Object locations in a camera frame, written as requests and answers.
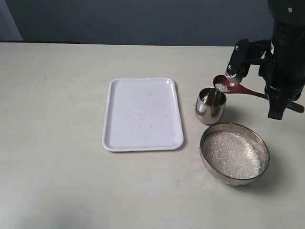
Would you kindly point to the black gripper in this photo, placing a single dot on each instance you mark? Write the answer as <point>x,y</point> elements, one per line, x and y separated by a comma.
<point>283,72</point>

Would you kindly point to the brown wooden spoon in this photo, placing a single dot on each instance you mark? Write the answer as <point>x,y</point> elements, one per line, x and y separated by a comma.
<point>221,82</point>

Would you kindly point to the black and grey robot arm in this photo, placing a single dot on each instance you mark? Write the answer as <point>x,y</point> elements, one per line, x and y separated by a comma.
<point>289,19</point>

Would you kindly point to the small steel cup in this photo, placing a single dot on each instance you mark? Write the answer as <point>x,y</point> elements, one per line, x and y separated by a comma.
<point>210,106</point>

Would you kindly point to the steel bowl of rice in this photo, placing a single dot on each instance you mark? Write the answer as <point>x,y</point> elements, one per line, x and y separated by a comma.
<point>233,153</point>

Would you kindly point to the white plastic tray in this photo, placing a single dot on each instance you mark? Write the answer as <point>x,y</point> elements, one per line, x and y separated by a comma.
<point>142,115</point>

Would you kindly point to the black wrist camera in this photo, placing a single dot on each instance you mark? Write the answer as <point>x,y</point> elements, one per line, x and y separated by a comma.
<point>244,55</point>

